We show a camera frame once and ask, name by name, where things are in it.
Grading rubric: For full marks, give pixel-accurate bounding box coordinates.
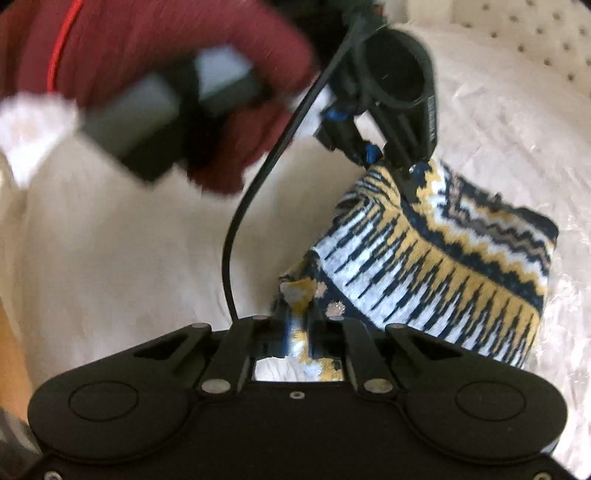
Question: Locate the red cable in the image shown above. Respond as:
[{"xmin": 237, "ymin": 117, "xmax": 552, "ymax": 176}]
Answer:
[{"xmin": 46, "ymin": 0, "xmax": 85, "ymax": 93}]

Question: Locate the white cloth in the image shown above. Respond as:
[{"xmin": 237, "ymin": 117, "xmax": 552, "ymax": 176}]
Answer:
[{"xmin": 0, "ymin": 91, "xmax": 80, "ymax": 188}]

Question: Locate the person's left forearm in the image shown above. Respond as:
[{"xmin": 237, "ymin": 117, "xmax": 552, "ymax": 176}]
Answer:
[{"xmin": 0, "ymin": 0, "xmax": 195, "ymax": 100}]

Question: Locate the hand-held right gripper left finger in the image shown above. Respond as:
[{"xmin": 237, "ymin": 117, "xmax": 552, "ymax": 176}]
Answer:
[{"xmin": 134, "ymin": 299, "xmax": 297, "ymax": 398}]

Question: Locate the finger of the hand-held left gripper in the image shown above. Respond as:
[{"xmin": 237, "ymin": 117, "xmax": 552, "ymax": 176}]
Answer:
[
  {"xmin": 314, "ymin": 104, "xmax": 370, "ymax": 160},
  {"xmin": 358, "ymin": 141, "xmax": 426, "ymax": 204}
]

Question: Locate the black cable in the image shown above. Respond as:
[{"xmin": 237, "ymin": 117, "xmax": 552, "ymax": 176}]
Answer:
[{"xmin": 222, "ymin": 16, "xmax": 365, "ymax": 323}]

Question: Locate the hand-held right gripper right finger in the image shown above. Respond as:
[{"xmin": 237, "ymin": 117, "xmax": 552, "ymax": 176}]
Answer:
[{"xmin": 307, "ymin": 305, "xmax": 463, "ymax": 395}]

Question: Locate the zigzag patterned knit sweater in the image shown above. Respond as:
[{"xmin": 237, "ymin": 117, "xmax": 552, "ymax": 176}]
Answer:
[{"xmin": 270, "ymin": 157, "xmax": 561, "ymax": 384}]

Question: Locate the white perforated foam pad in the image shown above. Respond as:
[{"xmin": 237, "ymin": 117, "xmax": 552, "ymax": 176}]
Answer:
[{"xmin": 450, "ymin": 0, "xmax": 591, "ymax": 95}]

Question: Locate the white floral bedspread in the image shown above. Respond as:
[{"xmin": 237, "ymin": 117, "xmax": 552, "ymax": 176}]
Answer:
[{"xmin": 0, "ymin": 18, "xmax": 591, "ymax": 478}]

